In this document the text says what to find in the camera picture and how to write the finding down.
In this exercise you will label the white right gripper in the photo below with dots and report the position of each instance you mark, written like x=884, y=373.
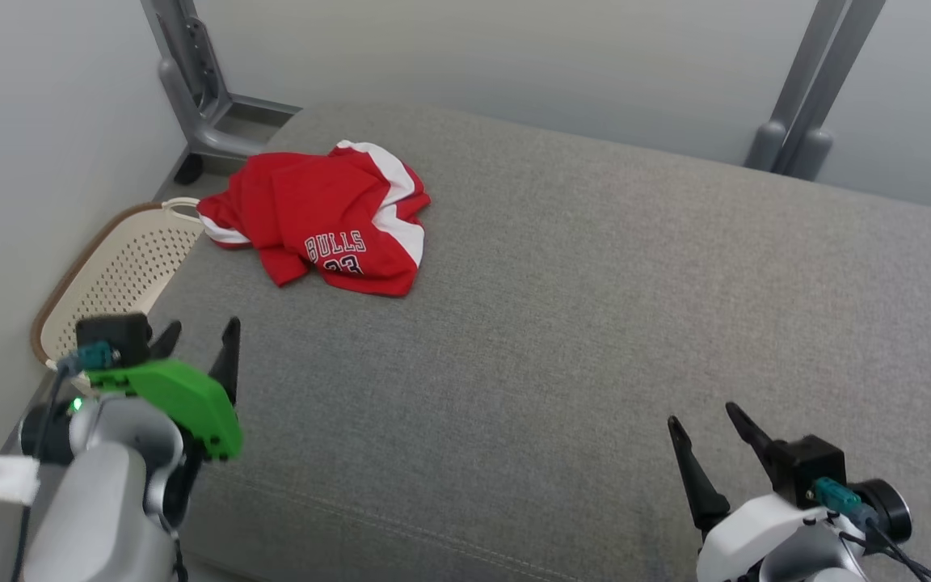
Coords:
x=736, y=537

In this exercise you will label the grey metal wheeled frame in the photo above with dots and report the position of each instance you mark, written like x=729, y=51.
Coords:
x=199, y=89

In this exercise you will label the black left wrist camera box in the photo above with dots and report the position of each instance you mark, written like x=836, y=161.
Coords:
x=114, y=338

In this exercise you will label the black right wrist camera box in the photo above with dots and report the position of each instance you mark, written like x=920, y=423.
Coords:
x=813, y=461

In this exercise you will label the cream perforated laundry basket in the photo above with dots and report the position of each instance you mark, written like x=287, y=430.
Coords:
x=118, y=275

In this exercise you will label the grey metal partition post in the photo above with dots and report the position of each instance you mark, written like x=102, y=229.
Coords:
x=813, y=97

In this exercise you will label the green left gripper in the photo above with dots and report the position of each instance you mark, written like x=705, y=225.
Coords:
x=183, y=396

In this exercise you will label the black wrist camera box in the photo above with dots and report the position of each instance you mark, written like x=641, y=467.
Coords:
x=114, y=338
x=813, y=461

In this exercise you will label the red white-striped Bulls shorts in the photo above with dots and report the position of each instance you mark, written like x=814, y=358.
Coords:
x=312, y=210

